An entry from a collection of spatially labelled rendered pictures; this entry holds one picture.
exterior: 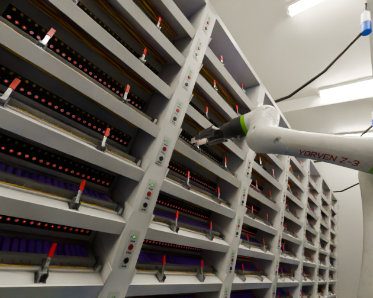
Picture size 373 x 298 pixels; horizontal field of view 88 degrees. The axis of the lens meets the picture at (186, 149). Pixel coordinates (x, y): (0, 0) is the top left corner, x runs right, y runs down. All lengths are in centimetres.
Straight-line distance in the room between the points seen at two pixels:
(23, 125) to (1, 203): 20
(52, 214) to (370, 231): 99
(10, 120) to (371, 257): 111
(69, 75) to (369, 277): 110
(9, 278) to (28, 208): 17
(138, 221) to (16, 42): 63
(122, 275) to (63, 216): 29
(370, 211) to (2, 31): 120
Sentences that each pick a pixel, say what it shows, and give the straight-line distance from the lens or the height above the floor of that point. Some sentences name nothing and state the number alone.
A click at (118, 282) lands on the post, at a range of 82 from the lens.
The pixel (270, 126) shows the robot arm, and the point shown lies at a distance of 72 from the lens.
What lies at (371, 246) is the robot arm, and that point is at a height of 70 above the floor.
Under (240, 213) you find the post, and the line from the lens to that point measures 131.
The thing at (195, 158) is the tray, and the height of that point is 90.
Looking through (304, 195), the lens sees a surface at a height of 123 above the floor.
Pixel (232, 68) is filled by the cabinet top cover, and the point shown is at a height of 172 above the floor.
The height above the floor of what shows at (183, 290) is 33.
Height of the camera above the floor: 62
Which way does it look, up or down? 19 degrees up
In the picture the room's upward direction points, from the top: 17 degrees clockwise
